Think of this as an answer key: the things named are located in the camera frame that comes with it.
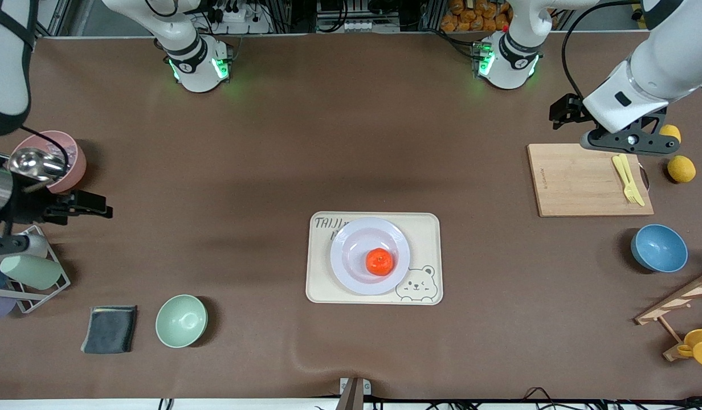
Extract blue bowl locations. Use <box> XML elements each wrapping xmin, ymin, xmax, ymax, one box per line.
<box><xmin>631</xmin><ymin>224</ymin><xmax>689</xmax><ymax>273</ymax></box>

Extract yellow plastic fork and knife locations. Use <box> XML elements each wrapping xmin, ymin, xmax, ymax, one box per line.
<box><xmin>612</xmin><ymin>155</ymin><xmax>646</xmax><ymax>207</ymax></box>

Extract pink bowl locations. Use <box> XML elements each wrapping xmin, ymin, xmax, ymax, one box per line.
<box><xmin>9</xmin><ymin>130</ymin><xmax>87</xmax><ymax>194</ymax></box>

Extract cream tray with bear print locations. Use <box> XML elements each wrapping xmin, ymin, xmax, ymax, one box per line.
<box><xmin>305</xmin><ymin>212</ymin><xmax>444</xmax><ymax>306</ymax></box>

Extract yellow plastic cup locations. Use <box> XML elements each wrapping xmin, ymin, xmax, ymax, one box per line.
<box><xmin>677</xmin><ymin>329</ymin><xmax>702</xmax><ymax>369</ymax></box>

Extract yellow plastic fork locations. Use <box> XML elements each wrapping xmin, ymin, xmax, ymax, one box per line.
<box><xmin>618</xmin><ymin>154</ymin><xmax>638</xmax><ymax>204</ymax></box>

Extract wire cup rack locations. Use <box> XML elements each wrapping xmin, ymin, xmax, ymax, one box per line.
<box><xmin>0</xmin><ymin>225</ymin><xmax>71</xmax><ymax>315</ymax></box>

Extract pale green cup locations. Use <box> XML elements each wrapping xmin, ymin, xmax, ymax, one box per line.
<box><xmin>0</xmin><ymin>255</ymin><xmax>64</xmax><ymax>291</ymax></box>

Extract white deep plate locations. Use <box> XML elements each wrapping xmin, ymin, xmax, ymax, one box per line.
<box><xmin>330</xmin><ymin>217</ymin><xmax>411</xmax><ymax>296</ymax></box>

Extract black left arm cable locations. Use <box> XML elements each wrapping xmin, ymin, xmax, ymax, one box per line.
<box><xmin>561</xmin><ymin>0</ymin><xmax>642</xmax><ymax>99</ymax></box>

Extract white power strip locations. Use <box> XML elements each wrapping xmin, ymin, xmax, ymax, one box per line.
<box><xmin>211</xmin><ymin>0</ymin><xmax>272</xmax><ymax>35</ymax></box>

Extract large yellow lemon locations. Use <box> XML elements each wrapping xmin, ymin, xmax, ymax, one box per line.
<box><xmin>668</xmin><ymin>155</ymin><xmax>696</xmax><ymax>183</ymax></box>

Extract white cup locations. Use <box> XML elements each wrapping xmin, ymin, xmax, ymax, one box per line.
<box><xmin>25</xmin><ymin>233</ymin><xmax>50</xmax><ymax>258</ymax></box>

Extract wooden cutting board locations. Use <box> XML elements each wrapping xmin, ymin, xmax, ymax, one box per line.
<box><xmin>526</xmin><ymin>142</ymin><xmax>655</xmax><ymax>218</ymax></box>

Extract shiny metal ladle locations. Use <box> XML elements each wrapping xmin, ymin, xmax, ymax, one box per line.
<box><xmin>8</xmin><ymin>147</ymin><xmax>67</xmax><ymax>182</ymax></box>

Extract orange mandarin fruit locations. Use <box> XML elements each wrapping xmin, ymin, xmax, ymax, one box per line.
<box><xmin>366</xmin><ymin>248</ymin><xmax>394</xmax><ymax>276</ymax></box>

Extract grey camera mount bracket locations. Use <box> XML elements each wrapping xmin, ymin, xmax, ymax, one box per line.
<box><xmin>335</xmin><ymin>377</ymin><xmax>372</xmax><ymax>410</ymax></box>

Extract wooden drying rack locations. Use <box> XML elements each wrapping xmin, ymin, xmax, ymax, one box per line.
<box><xmin>635</xmin><ymin>268</ymin><xmax>702</xmax><ymax>362</ymax></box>

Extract mint green bowl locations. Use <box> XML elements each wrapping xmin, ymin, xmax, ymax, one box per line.
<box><xmin>156</xmin><ymin>294</ymin><xmax>208</xmax><ymax>349</ymax></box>

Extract orange snack bags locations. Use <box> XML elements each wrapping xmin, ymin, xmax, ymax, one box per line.
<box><xmin>440</xmin><ymin>0</ymin><xmax>514</xmax><ymax>32</ymax></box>

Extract dark grey cloth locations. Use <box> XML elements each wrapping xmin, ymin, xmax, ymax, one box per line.
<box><xmin>81</xmin><ymin>305</ymin><xmax>138</xmax><ymax>355</ymax></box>

